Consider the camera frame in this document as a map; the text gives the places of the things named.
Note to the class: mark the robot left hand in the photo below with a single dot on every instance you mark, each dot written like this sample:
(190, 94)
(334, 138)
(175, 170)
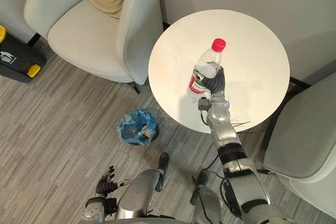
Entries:
(106, 183)

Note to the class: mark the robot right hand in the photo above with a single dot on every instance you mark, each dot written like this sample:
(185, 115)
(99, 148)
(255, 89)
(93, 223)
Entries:
(216, 80)

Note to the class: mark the clear plastic bottle red cap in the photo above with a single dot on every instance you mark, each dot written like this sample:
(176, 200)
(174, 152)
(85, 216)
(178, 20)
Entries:
(207, 68)

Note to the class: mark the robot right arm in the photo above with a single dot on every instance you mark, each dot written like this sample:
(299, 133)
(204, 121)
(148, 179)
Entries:
(233, 155)

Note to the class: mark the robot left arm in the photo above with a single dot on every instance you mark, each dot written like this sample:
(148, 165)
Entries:
(97, 209)

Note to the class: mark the round white tea table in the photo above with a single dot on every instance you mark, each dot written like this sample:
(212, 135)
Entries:
(219, 70)

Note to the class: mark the blue plastic bin liner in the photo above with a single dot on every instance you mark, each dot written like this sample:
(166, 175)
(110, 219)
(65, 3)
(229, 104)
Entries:
(135, 127)

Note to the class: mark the rubbish inside small bin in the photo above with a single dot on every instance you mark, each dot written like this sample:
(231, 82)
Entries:
(146, 131)

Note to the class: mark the small black waste bin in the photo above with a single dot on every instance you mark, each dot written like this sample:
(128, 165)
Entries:
(153, 132)

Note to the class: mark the large dark grey trash can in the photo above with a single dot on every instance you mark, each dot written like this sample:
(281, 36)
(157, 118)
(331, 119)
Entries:
(15, 58)

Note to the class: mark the robot left leg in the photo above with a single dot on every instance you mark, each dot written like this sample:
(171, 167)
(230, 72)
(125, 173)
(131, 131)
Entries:
(141, 195)

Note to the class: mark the robot leg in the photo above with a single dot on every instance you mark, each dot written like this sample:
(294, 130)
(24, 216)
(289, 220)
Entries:
(207, 200)
(141, 195)

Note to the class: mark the robot right leg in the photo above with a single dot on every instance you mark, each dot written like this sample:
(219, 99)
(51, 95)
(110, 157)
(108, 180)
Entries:
(207, 200)

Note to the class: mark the beige armchair without cushion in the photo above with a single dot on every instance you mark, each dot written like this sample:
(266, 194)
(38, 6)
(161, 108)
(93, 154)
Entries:
(302, 140)

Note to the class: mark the beige armchair with cushion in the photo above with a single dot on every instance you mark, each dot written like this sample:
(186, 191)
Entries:
(92, 24)

